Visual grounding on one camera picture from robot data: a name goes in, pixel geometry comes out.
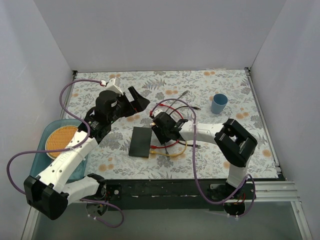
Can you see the floral patterned table mat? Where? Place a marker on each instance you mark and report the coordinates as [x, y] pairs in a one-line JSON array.
[[184, 94]]

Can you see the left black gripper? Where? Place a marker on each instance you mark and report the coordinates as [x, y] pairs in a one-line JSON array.
[[128, 103]]

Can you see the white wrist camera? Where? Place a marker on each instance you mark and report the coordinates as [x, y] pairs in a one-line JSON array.
[[157, 111], [114, 86]]

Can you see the teal plastic tray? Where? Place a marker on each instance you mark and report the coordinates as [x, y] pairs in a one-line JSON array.
[[43, 160]]

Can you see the orange woven round plate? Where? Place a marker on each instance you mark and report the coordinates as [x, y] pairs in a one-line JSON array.
[[60, 137]]

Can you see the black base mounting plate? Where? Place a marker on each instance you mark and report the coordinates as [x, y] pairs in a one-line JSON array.
[[162, 194]]

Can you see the black network switch box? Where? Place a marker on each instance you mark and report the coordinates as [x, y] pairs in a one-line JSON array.
[[140, 142]]

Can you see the blue plastic cup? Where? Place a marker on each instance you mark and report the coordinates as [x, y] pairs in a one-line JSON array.
[[218, 103]]

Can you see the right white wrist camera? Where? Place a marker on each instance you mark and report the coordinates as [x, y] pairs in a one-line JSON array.
[[157, 111]]

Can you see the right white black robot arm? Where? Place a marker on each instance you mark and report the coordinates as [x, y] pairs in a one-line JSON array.
[[234, 141]]

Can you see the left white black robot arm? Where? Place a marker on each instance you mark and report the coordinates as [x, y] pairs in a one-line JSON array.
[[49, 192]]

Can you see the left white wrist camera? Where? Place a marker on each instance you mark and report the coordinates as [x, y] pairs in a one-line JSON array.
[[114, 86]]

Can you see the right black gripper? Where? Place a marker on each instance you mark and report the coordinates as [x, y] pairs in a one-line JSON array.
[[158, 127]]

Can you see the aluminium frame rail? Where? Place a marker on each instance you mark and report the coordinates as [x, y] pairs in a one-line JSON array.
[[274, 191]]

